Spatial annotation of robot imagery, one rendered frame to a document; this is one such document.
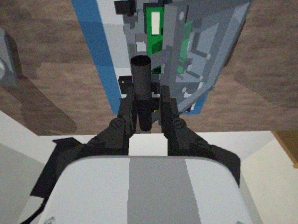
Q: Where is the green circuit board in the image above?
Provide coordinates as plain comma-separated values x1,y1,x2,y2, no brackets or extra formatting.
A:
146,7,164,74

